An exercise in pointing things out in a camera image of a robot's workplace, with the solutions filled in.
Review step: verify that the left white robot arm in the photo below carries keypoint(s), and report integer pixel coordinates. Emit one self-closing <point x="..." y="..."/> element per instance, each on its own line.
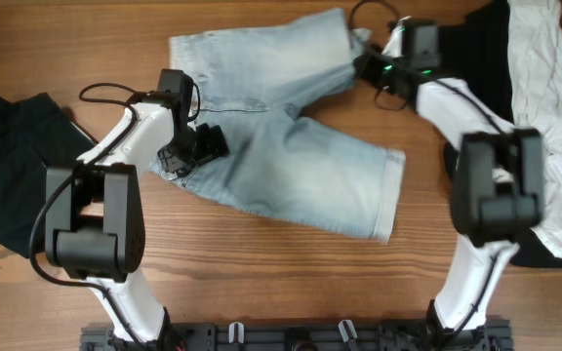
<point x="90" y="232"/>

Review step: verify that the white t-shirt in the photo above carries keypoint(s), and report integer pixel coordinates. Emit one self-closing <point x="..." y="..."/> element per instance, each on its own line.
<point x="534" y="54"/>

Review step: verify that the light blue denim shorts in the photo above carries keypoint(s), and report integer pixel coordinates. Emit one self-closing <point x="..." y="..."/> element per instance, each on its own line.
<point x="255" y="83"/>

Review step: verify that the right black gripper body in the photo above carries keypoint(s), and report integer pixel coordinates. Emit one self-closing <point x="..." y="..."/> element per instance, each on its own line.
<point x="368" y="64"/>

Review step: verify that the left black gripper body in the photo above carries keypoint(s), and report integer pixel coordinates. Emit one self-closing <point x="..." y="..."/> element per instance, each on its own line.
<point x="198" y="144"/>

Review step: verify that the black garment on right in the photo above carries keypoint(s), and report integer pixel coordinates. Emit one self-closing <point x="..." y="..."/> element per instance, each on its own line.
<point x="477" y="51"/>

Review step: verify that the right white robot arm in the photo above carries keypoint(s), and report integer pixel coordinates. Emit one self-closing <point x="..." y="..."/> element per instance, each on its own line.
<point x="497" y="193"/>

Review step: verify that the folded black garment on left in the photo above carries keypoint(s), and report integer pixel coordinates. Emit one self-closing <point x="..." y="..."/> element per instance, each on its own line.
<point x="35" y="134"/>

